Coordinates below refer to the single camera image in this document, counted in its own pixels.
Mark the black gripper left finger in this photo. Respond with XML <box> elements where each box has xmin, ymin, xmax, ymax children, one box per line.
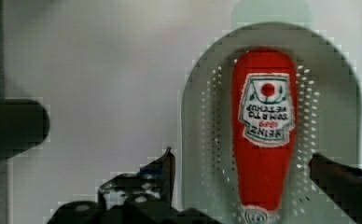
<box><xmin>48</xmin><ymin>147</ymin><xmax>220</xmax><ymax>224</ymax></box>

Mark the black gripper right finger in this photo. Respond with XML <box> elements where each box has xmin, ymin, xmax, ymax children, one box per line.
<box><xmin>308</xmin><ymin>153</ymin><xmax>362</xmax><ymax>224</ymax></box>

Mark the red plush ketchup bottle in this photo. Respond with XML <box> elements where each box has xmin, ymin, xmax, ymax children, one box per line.
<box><xmin>231</xmin><ymin>47</ymin><xmax>298</xmax><ymax>224</ymax></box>

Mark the green strainer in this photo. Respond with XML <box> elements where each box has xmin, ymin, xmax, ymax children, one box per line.
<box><xmin>181</xmin><ymin>22</ymin><xmax>361</xmax><ymax>224</ymax></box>

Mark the small black pot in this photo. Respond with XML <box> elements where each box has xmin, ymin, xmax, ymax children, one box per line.
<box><xmin>0</xmin><ymin>99</ymin><xmax>50</xmax><ymax>163</ymax></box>

